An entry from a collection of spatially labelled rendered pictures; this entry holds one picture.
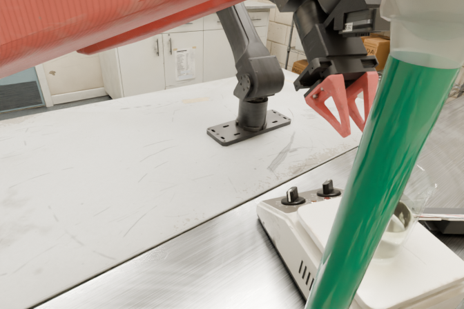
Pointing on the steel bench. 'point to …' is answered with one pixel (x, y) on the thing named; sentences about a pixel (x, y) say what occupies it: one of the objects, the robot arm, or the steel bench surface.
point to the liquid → (379, 175)
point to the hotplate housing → (289, 225)
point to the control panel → (300, 204)
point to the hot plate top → (432, 270)
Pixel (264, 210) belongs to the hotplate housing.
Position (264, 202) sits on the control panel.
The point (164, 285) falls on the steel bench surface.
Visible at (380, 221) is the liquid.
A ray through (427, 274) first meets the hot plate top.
